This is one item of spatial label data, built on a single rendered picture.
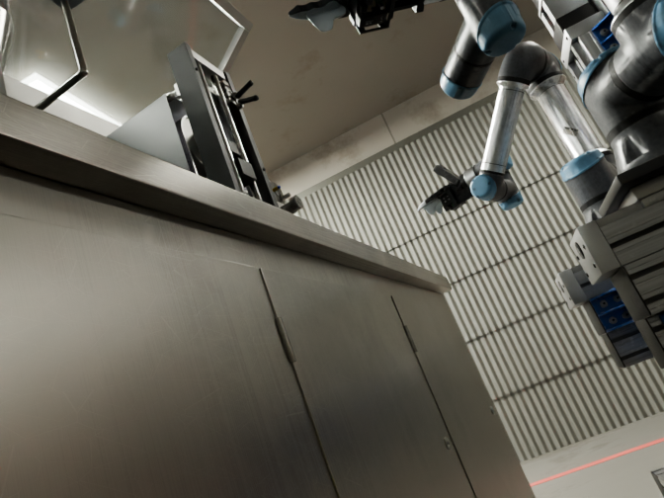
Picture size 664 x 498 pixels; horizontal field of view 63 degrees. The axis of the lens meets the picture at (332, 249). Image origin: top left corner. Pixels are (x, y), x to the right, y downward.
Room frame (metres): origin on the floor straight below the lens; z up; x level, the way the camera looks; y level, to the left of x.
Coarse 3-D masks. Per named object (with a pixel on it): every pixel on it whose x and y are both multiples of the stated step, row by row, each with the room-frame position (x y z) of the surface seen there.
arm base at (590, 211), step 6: (606, 192) 1.38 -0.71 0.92; (594, 198) 1.39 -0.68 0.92; (600, 198) 1.39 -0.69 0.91; (588, 204) 1.41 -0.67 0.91; (594, 204) 1.40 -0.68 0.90; (600, 204) 1.39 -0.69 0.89; (582, 210) 1.44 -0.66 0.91; (588, 210) 1.42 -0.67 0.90; (594, 210) 1.41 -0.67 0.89; (588, 216) 1.43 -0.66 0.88; (594, 216) 1.41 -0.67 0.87; (600, 216) 1.39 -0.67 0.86
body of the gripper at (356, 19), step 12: (348, 0) 0.73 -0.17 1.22; (360, 0) 0.70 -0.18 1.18; (372, 0) 0.70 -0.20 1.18; (384, 0) 0.71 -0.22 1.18; (396, 0) 0.71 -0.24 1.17; (408, 0) 0.73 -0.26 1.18; (420, 0) 0.73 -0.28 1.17; (360, 12) 0.72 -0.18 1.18; (372, 12) 0.73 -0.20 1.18; (384, 12) 0.73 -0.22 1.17; (360, 24) 0.73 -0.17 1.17; (372, 24) 0.74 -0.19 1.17; (384, 24) 0.76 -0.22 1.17
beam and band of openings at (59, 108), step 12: (12, 84) 1.05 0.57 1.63; (24, 84) 1.09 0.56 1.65; (12, 96) 1.05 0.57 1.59; (24, 96) 1.08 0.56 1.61; (36, 96) 1.11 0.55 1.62; (48, 108) 1.14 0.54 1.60; (60, 108) 1.18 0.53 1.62; (72, 108) 1.22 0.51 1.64; (72, 120) 1.21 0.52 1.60; (84, 120) 1.25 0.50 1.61; (96, 120) 1.29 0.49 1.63; (108, 132) 1.32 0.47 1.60
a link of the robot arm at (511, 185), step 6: (510, 174) 1.69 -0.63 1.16; (504, 180) 1.63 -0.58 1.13; (510, 180) 1.67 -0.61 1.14; (510, 186) 1.65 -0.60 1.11; (516, 186) 1.68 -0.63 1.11; (510, 192) 1.65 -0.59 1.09; (516, 192) 1.67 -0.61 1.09; (504, 198) 1.65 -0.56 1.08; (510, 198) 1.67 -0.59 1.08; (516, 198) 1.67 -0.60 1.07; (522, 198) 1.68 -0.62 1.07; (504, 204) 1.69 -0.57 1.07; (510, 204) 1.68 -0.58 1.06; (516, 204) 1.69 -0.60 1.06
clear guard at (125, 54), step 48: (48, 0) 1.02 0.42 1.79; (96, 0) 1.10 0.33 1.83; (144, 0) 1.20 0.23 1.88; (192, 0) 1.31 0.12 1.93; (48, 48) 1.10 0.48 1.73; (96, 48) 1.19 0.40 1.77; (144, 48) 1.30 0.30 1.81; (192, 48) 1.42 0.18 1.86; (96, 96) 1.28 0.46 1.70; (144, 96) 1.40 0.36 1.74
